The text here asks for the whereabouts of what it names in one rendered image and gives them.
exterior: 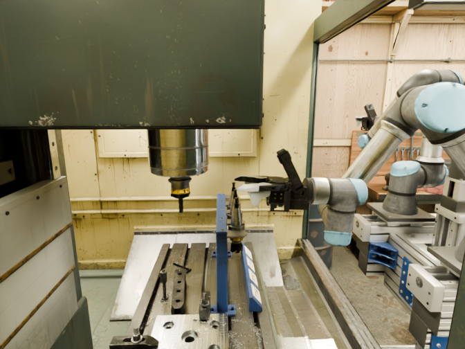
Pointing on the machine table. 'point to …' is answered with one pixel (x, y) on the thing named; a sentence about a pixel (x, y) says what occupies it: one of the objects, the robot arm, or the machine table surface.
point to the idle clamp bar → (178, 302)
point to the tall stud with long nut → (164, 283)
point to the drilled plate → (189, 338)
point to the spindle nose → (178, 152)
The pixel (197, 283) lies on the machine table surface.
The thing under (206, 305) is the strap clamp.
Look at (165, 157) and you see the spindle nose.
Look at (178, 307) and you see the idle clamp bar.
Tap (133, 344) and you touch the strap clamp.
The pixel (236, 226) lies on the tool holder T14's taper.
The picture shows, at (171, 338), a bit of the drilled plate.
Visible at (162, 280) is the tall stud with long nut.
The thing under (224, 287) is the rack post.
